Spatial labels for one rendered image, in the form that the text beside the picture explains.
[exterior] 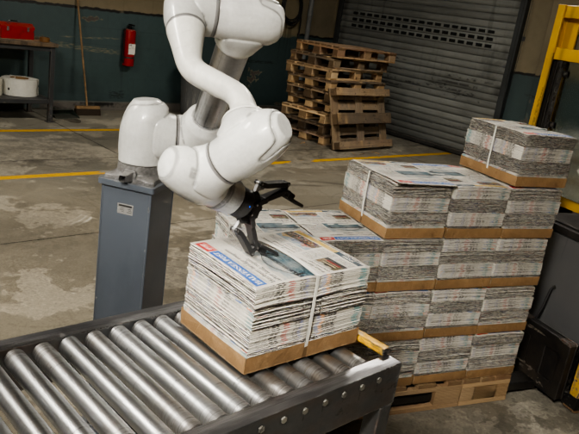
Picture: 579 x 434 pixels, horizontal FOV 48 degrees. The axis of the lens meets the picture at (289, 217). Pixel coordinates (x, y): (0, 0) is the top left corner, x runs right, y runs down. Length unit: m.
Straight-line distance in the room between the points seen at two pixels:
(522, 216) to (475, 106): 6.98
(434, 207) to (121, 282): 1.24
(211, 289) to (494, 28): 8.54
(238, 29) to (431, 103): 8.62
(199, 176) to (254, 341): 0.42
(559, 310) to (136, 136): 2.37
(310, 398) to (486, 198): 1.53
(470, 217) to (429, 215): 0.20
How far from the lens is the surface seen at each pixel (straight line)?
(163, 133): 2.24
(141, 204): 2.26
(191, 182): 1.37
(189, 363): 1.60
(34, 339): 1.68
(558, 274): 3.68
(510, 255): 3.04
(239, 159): 1.32
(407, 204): 2.61
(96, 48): 9.23
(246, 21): 1.79
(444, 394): 3.18
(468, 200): 2.78
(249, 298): 1.49
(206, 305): 1.66
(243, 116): 1.34
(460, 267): 2.88
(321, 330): 1.69
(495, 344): 3.22
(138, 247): 2.31
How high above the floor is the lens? 1.61
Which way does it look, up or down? 17 degrees down
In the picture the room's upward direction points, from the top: 9 degrees clockwise
